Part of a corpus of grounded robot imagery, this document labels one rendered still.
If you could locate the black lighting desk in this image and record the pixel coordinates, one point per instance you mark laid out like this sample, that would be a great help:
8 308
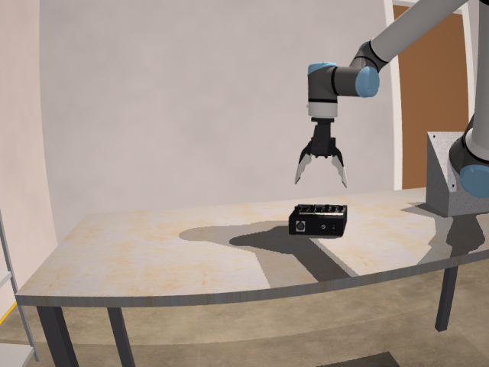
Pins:
318 220

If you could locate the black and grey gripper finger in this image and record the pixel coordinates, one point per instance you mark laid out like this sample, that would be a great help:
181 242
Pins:
305 158
338 163

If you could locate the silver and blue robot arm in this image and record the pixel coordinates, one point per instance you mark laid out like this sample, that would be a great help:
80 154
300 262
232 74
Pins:
468 155

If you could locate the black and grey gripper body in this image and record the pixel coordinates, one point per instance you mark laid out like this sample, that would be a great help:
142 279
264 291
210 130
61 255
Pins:
323 121

